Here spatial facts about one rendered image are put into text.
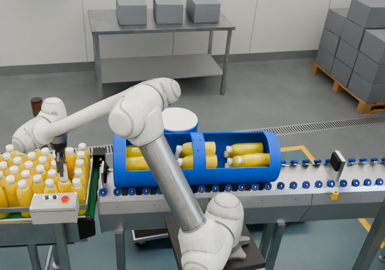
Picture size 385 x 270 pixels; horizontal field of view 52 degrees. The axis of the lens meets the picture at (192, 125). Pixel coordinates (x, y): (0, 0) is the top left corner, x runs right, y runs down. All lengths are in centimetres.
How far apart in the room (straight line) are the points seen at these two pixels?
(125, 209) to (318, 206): 111
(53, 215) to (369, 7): 421
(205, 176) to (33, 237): 93
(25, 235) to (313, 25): 508
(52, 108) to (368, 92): 406
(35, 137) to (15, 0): 365
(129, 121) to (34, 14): 407
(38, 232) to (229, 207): 104
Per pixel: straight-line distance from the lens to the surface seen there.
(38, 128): 170
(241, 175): 212
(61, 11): 523
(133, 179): 205
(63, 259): 225
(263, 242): 288
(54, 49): 541
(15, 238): 229
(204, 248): 150
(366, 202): 260
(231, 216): 163
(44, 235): 225
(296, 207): 242
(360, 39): 526
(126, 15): 449
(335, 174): 250
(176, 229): 190
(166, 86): 143
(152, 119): 133
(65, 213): 195
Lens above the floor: 244
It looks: 34 degrees down
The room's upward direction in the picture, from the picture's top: 5 degrees clockwise
